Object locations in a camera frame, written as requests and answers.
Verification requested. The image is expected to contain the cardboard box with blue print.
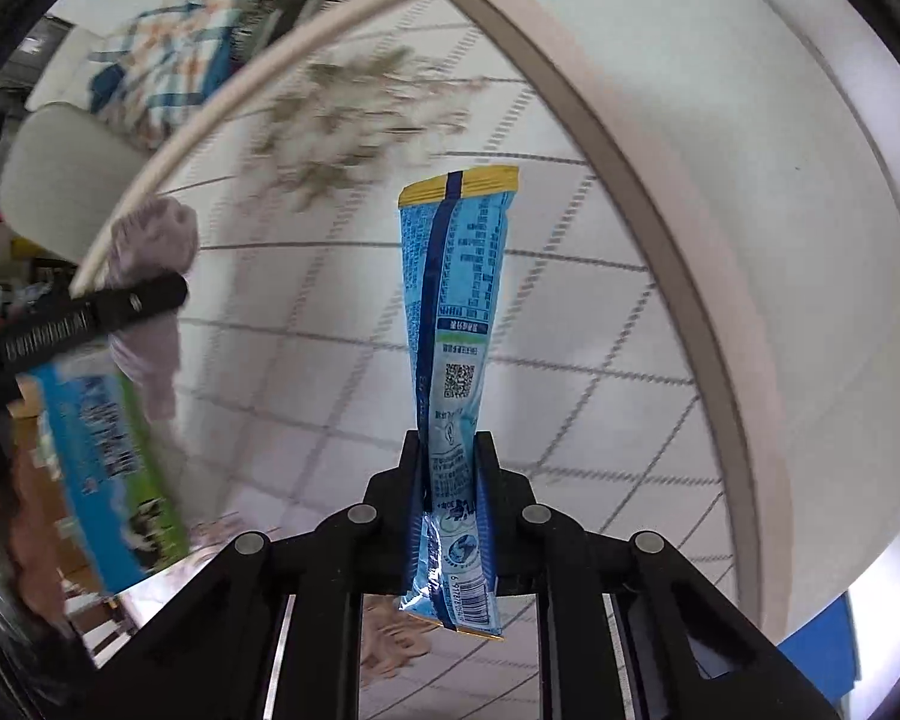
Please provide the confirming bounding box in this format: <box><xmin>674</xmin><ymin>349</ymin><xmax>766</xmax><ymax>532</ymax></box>
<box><xmin>7</xmin><ymin>349</ymin><xmax>192</xmax><ymax>597</ymax></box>

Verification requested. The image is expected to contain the grey fabric chair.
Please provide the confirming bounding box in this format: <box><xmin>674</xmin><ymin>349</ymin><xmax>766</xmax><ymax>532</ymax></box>
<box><xmin>0</xmin><ymin>101</ymin><xmax>147</xmax><ymax>267</ymax></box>

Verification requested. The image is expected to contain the purple plush toy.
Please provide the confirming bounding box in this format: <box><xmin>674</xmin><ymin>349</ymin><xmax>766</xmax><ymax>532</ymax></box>
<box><xmin>105</xmin><ymin>195</ymin><xmax>200</xmax><ymax>421</ymax></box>

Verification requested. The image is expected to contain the long blue stick packet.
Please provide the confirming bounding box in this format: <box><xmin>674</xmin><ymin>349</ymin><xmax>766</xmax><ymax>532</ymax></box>
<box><xmin>397</xmin><ymin>163</ymin><xmax>520</xmax><ymax>642</ymax></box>

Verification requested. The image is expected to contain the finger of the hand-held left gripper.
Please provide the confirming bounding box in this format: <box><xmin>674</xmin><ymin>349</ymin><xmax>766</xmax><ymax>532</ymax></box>
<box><xmin>82</xmin><ymin>274</ymin><xmax>190</xmax><ymax>335</ymax></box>

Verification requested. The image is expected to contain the plaid blanket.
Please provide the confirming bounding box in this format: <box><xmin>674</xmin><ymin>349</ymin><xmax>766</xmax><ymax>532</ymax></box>
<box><xmin>86</xmin><ymin>0</ymin><xmax>323</xmax><ymax>151</ymax></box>

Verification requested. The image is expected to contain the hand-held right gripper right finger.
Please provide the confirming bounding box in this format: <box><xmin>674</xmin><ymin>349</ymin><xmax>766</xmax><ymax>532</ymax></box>
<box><xmin>474</xmin><ymin>431</ymin><xmax>845</xmax><ymax>720</ymax></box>

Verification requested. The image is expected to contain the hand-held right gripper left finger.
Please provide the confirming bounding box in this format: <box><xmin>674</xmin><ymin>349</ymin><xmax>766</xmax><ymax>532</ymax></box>
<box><xmin>90</xmin><ymin>427</ymin><xmax>430</xmax><ymax>720</ymax></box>

